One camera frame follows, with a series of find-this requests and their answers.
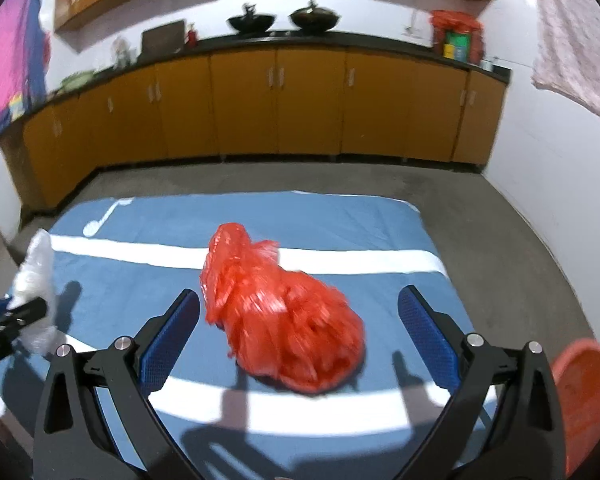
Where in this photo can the black wok with handle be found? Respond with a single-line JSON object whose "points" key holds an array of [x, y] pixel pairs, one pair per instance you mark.
{"points": [[251, 22]]}

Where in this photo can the dark cutting board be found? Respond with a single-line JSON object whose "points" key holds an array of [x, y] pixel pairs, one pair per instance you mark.
{"points": [[161, 41]]}

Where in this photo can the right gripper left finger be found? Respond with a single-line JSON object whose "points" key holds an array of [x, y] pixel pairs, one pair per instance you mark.
{"points": [[72, 439]]}

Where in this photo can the blue white striped cloth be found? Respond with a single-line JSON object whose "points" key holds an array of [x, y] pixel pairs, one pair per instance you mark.
{"points": [[119, 263]]}

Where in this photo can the small red bottle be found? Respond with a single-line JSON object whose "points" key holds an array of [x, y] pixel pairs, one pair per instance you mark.
{"points": [[191, 37]]}

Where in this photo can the pink floral hanging cloth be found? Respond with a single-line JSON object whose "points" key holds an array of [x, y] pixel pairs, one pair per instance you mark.
{"points": [[568, 60]]}

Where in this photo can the red bag of groceries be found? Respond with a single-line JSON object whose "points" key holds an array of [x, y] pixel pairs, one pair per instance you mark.
{"points": [[457, 35]]}

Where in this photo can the orange lower kitchen cabinets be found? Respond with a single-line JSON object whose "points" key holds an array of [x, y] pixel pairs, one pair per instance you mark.
{"points": [[280, 95]]}

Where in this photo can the red plastic basin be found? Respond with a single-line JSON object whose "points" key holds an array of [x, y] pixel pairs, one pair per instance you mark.
{"points": [[576, 373]]}

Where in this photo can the large red plastic bag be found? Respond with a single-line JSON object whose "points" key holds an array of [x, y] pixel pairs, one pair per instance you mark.
{"points": [[286, 326]]}

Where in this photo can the magenta hanging cloth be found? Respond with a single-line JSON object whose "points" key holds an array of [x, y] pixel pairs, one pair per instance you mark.
{"points": [[24, 55]]}

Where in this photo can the clear plastic film piece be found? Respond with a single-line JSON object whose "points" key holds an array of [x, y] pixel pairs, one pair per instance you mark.
{"points": [[34, 279]]}

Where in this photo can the white cup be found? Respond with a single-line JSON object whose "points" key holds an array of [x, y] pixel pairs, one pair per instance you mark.
{"points": [[488, 64]]}

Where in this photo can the green bowl on counter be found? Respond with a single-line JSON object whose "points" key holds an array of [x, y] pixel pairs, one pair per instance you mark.
{"points": [[76, 80]]}

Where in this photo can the black lidded wok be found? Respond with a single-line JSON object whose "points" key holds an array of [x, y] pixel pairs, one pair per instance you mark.
{"points": [[314, 19]]}

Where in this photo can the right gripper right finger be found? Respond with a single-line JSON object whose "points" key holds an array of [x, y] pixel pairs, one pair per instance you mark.
{"points": [[502, 419]]}

